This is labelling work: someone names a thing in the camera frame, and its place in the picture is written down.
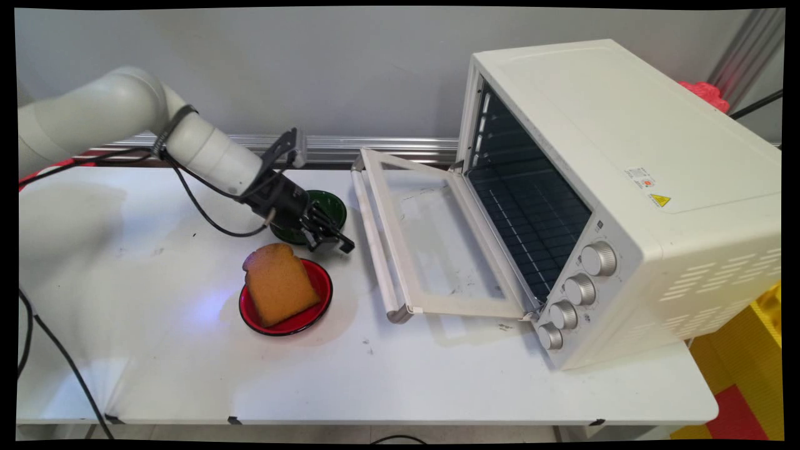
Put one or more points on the white toaster oven body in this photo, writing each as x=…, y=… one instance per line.
x=656, y=187

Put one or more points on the brown toast slice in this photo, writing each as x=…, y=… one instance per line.
x=278, y=287

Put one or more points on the aluminium rail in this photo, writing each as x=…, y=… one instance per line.
x=387, y=149

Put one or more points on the green bowl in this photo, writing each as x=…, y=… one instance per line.
x=331, y=209

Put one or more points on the crumpled red plastic object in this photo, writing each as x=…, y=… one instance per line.
x=703, y=95

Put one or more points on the largest silver oven knob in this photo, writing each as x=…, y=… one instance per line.
x=599, y=259

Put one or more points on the wrist camera with black bracket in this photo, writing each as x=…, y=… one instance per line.
x=284, y=150

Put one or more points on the red plate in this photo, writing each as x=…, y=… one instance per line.
x=312, y=312

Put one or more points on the smallest silver oven knob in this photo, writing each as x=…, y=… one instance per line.
x=550, y=336

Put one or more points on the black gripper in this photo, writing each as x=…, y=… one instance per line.
x=281, y=200

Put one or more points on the aluminium frame post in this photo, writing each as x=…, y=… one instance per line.
x=747, y=56

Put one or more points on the oven warning sticker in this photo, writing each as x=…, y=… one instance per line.
x=647, y=186

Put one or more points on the white glass oven door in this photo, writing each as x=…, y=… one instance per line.
x=431, y=250

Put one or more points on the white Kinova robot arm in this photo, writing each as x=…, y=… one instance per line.
x=125, y=119

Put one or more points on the metal oven rack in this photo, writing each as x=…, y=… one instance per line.
x=531, y=225

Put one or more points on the yellow box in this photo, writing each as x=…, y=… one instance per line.
x=767, y=312

